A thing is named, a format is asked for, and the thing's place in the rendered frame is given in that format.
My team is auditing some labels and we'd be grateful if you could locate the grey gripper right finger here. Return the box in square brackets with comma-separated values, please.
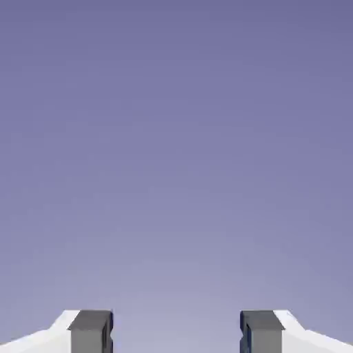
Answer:
[239, 309, 353, 353]

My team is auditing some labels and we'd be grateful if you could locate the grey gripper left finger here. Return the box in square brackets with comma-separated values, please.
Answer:
[0, 309, 114, 353]

